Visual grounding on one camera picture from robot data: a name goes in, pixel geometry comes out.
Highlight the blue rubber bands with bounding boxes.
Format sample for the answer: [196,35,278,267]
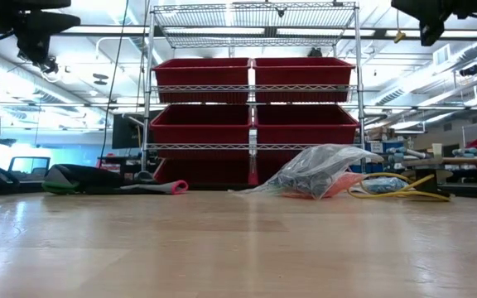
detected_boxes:
[365,176,407,194]

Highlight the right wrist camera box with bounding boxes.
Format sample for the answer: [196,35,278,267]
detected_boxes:
[418,15,447,47]

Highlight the blue storage bin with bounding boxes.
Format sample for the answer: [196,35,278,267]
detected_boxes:
[353,162,389,175]

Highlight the black hanging cable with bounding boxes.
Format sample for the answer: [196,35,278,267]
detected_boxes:
[98,0,130,165]

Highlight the computer monitor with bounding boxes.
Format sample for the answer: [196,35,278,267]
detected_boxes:
[7,156,51,182]

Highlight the orange rubber bands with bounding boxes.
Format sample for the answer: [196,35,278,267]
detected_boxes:
[287,172,364,199]

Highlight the yellow cable coil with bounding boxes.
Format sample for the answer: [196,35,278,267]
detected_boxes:
[345,169,453,203]

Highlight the pale blue cylindrical part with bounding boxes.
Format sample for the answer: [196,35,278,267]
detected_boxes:
[387,146,430,164]
[452,147,477,160]

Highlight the yellow hanging power plug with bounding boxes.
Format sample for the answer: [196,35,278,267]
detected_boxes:
[393,10,407,45]

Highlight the dark grey monitor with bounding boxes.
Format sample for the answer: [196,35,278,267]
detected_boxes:
[112,111,157,151]

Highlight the chrome wire shelf rack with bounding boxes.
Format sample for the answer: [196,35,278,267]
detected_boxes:
[141,2,368,185]

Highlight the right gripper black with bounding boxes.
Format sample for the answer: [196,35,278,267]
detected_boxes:
[391,0,477,20]

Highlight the blue bin with white label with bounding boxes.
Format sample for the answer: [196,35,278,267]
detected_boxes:
[366,141,396,156]

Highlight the black bundle with green edge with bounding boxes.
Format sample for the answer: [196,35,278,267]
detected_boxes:
[41,163,190,195]

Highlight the pink loop-shaped object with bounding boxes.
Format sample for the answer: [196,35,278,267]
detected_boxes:
[170,179,190,195]

